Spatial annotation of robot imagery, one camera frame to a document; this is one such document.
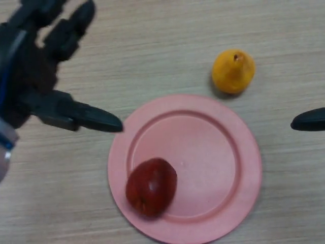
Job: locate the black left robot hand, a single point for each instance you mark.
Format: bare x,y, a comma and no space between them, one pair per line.
28,71

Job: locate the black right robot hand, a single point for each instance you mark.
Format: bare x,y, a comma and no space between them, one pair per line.
309,120

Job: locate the red apple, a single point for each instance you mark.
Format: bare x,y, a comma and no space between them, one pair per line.
151,186

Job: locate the pink round plate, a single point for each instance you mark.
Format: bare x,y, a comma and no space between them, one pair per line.
203,152

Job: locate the yellow pear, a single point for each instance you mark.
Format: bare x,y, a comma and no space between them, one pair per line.
233,72

